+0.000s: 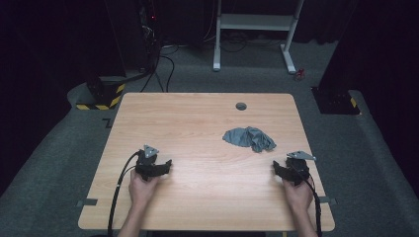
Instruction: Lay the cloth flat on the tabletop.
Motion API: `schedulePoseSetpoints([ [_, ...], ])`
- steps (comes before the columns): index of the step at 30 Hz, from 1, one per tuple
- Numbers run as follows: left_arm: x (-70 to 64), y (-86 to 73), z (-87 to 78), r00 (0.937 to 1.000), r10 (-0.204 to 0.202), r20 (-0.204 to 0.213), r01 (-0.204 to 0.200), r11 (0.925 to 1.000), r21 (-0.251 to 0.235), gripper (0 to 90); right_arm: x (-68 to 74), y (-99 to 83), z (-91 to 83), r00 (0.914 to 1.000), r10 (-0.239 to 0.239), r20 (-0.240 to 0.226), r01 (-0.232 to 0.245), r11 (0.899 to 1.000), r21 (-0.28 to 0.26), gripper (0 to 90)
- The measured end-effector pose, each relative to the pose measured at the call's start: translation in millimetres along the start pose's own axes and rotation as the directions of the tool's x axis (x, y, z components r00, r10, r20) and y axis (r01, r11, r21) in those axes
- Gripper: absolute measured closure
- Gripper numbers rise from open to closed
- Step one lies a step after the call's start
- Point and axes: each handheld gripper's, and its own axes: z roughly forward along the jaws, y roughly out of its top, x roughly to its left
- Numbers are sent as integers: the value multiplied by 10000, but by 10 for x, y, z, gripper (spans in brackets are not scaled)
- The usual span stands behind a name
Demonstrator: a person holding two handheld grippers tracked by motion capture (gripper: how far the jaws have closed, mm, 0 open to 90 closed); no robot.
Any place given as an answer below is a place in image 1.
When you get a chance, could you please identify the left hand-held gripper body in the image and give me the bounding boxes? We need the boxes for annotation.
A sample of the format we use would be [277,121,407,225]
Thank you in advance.
[134,144,163,182]

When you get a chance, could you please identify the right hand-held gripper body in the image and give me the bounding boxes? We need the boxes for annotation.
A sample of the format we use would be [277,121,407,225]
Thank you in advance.
[286,150,317,187]

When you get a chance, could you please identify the grey cloth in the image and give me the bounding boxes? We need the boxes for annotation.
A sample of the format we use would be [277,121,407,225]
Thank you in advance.
[221,125,277,153]

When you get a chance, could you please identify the person's right hand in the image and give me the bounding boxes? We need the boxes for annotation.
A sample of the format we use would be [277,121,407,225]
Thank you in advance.
[282,177,314,213]

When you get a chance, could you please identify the person's left hand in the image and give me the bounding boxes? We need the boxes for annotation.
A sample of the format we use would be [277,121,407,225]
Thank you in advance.
[127,171,159,206]

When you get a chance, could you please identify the black yellow striped stand base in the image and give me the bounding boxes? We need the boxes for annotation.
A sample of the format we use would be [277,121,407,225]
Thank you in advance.
[76,76,126,112]

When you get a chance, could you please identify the black equipment rack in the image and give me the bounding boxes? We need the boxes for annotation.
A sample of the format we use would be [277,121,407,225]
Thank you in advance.
[136,0,163,68]

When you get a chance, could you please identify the white metal stand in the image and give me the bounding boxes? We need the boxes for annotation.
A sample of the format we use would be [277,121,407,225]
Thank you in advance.
[212,0,305,74]

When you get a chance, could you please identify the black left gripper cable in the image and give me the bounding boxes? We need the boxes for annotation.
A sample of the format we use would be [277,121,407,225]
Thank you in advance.
[107,150,141,237]

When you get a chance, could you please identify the black floor cables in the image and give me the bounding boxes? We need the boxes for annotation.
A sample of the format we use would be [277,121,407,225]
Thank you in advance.
[139,42,176,94]

